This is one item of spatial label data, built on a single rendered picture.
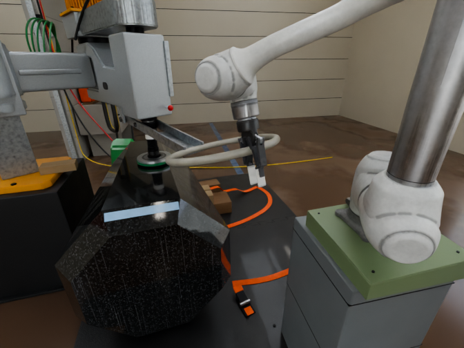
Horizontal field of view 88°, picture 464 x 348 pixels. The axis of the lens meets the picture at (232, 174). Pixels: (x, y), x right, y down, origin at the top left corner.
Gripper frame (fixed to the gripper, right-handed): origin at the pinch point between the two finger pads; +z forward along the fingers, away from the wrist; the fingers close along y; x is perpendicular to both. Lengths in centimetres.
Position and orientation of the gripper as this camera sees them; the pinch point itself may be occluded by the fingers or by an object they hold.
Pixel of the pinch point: (256, 176)
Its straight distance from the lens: 86.5
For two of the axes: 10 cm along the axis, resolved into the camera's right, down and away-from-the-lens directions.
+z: 1.9, 9.5, 2.4
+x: -8.6, 2.7, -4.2
